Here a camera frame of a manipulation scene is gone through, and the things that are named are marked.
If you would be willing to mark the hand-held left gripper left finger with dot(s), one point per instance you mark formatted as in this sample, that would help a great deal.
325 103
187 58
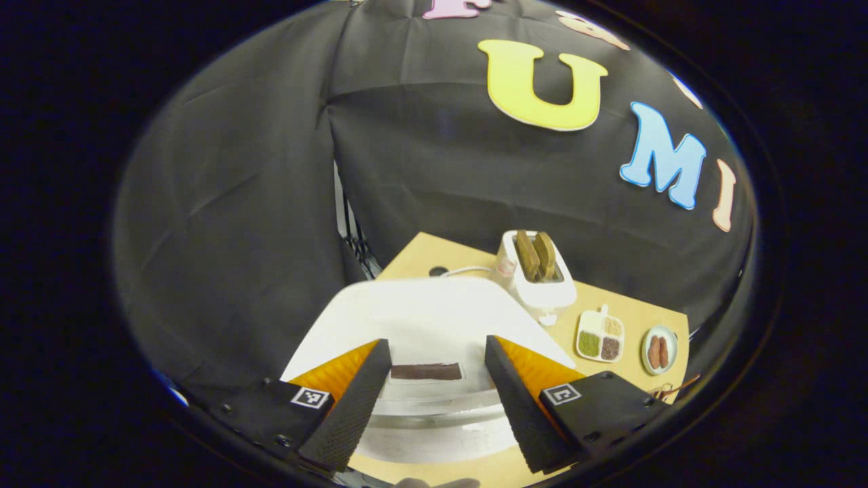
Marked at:
349 410

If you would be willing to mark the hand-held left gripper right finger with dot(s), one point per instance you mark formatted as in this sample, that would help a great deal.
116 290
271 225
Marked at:
522 407

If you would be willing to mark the white rice cooker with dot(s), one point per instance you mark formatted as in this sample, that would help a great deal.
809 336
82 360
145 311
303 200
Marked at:
434 318

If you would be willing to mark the brown wooden spoon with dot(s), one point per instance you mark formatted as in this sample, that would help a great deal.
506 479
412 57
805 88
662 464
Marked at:
685 384

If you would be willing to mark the white divided grain dish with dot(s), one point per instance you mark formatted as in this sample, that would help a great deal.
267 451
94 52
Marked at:
600 332

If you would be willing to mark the white toaster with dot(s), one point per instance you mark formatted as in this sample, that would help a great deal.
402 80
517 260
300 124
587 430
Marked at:
549 298

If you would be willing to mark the brown meat piece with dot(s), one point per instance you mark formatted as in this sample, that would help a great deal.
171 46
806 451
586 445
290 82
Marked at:
654 352
664 352

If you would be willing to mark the brown toast slice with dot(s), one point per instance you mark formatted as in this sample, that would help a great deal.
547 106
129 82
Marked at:
546 254
527 256

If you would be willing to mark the pale green plate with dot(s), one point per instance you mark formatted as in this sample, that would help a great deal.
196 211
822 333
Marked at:
673 349

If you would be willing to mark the black backdrop cloth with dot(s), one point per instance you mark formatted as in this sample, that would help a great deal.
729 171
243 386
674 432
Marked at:
217 203

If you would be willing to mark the backdrop stand frame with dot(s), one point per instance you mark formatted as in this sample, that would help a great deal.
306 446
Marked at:
352 230

